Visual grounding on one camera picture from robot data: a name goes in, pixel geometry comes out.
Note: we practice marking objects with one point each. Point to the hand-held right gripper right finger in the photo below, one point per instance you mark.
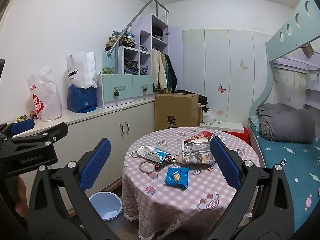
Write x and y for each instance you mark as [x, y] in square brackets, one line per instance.
[225, 163]

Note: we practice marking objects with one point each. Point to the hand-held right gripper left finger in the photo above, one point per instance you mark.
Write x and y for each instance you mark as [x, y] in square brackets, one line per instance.
[95, 166]

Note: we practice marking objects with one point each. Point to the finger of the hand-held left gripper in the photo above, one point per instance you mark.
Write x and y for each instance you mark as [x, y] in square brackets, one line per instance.
[23, 126]
[51, 133]

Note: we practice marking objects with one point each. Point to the grey printed snack bag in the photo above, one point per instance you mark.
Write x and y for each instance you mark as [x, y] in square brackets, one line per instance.
[196, 152]

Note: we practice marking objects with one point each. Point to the red snack packet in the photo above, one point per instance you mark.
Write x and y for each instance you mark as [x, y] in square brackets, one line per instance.
[200, 136]

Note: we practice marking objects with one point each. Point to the pale blue plastic bin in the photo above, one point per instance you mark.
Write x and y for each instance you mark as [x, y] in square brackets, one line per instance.
[105, 206]

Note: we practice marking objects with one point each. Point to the blue cookie packet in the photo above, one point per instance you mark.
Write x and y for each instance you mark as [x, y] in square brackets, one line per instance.
[177, 177]

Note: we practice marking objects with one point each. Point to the white and blue packet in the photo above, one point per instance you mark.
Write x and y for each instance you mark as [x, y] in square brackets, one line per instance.
[151, 153]

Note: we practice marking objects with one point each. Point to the dark candy wrapper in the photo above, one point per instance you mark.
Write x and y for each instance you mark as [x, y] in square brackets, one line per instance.
[165, 161]

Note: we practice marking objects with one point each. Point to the person's left hand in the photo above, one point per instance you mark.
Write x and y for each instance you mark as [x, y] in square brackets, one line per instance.
[21, 195]

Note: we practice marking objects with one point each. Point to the small colourful candies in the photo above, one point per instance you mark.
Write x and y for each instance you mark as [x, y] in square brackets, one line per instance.
[23, 117]

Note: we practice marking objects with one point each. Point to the white plastic bag red print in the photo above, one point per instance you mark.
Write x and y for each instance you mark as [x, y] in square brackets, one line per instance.
[47, 97]

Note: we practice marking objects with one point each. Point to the white low cabinet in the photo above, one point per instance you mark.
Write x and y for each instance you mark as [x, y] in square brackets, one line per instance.
[100, 130]

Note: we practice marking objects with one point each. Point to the blue woven bag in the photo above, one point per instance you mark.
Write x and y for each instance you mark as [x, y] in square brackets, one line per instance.
[81, 100]

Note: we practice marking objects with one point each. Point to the blue pillow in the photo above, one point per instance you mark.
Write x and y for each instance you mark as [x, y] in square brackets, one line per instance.
[253, 125]

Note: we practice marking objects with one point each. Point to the pink flower sticker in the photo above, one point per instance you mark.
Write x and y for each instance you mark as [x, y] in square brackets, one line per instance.
[218, 113]

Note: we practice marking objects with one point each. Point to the small cardboard box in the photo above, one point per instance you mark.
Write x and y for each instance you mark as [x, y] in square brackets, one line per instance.
[200, 116]

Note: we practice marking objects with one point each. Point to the pink checked tablecloth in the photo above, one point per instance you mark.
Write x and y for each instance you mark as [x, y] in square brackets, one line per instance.
[180, 205]

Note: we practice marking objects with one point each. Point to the black clothing pile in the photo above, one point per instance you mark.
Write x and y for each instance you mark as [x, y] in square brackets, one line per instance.
[202, 101]

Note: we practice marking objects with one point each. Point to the teal candy print bedsheet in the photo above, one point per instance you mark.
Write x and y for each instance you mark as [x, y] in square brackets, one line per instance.
[292, 165]

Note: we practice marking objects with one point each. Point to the white paper bag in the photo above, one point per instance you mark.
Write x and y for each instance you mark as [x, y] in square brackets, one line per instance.
[82, 70]

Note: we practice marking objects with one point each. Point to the large cardboard box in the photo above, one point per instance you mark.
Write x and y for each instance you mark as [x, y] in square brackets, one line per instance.
[175, 111]

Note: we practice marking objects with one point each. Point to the pink butterfly sticker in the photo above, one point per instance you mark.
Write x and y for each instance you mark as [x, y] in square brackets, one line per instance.
[221, 89]

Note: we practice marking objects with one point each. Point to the grey quilt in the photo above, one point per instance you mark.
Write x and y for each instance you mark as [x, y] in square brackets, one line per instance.
[287, 122]

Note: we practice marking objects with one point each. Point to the wide turquoise drawer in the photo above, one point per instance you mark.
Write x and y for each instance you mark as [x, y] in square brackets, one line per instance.
[120, 87]

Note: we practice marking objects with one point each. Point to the green toy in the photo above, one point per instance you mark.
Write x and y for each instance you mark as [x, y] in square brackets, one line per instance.
[107, 71]

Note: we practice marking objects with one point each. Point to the narrow turquoise drawer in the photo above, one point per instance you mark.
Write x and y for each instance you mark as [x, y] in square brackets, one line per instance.
[142, 82]

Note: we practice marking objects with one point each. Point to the pale butterfly sticker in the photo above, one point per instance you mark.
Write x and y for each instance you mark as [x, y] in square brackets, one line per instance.
[243, 65]

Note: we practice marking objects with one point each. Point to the black hanging jacket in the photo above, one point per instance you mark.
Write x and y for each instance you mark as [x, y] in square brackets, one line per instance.
[174, 77]

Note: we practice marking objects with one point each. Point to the white wardrobe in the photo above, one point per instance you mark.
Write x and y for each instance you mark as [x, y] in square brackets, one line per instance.
[215, 62]

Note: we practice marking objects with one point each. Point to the dark folded clothes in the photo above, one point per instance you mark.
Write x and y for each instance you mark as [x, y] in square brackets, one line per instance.
[131, 66]

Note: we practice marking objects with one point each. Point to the green hanging jacket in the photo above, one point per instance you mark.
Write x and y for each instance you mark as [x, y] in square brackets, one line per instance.
[169, 75]

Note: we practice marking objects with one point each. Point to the folded blue jeans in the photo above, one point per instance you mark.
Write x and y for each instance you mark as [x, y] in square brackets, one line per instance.
[143, 70]

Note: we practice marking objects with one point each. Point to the cream hanging jacket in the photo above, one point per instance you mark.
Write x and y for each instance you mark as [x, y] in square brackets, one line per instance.
[158, 70]

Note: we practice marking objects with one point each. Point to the folded clothes stack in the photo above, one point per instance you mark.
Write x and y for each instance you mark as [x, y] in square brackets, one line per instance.
[121, 41]

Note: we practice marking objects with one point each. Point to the folded grey clothes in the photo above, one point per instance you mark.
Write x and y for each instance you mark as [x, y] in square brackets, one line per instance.
[143, 47]

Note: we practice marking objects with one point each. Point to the brown bag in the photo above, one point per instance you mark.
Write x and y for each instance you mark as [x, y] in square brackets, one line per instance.
[308, 50]

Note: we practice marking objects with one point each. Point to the grey metal handrail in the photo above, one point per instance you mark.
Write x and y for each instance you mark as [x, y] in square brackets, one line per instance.
[135, 17]

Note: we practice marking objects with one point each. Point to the turquoise bunk bed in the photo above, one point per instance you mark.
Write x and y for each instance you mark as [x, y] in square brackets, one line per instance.
[282, 32]

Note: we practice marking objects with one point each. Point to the purple stair shelf unit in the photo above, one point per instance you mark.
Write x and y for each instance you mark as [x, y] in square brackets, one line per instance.
[146, 22]

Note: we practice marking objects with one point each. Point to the black folded clothing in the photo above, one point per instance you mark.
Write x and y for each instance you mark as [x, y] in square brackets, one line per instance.
[157, 33]

